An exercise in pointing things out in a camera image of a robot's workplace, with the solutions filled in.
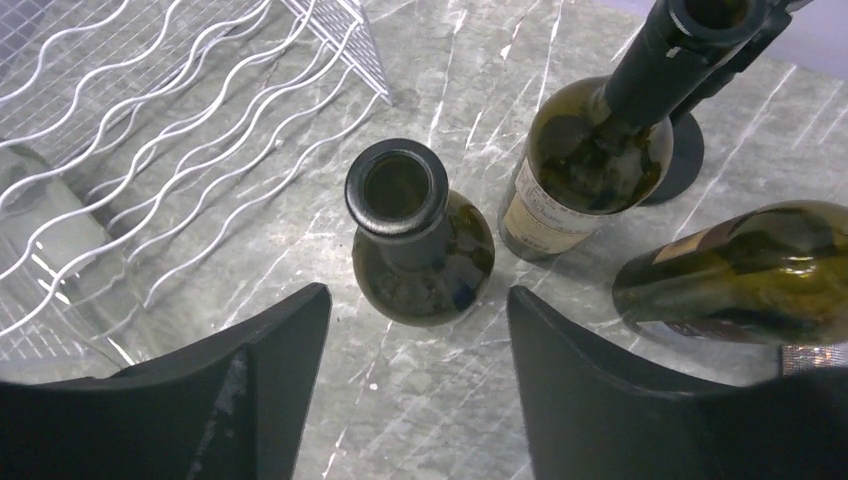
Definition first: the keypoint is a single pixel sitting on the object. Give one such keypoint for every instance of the dark green wine bottle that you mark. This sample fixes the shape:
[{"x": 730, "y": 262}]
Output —
[{"x": 422, "y": 253}]

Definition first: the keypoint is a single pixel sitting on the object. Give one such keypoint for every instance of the blue square glass bottle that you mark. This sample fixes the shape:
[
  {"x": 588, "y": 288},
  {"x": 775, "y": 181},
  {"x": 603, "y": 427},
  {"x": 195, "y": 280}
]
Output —
[{"x": 798, "y": 358}]

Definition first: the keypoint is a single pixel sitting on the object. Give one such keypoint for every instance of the olive wine bottle silver neck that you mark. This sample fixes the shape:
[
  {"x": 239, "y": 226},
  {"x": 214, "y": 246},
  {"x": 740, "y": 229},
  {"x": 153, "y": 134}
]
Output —
[{"x": 775, "y": 275}]

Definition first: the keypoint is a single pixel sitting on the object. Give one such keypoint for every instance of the white wire wine rack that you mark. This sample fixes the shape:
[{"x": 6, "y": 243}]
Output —
[{"x": 201, "y": 135}]

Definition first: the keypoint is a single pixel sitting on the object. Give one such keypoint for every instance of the wine bottle with cream label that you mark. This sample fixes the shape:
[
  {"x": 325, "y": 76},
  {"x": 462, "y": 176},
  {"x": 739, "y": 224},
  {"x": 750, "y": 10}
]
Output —
[{"x": 601, "y": 145}]

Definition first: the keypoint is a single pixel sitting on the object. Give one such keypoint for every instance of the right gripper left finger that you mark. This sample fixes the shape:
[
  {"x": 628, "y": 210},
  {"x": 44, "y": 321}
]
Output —
[{"x": 230, "y": 406}]

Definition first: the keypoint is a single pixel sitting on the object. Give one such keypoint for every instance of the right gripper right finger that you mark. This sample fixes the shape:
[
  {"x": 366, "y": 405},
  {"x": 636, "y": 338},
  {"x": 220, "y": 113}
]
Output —
[{"x": 593, "y": 410}]

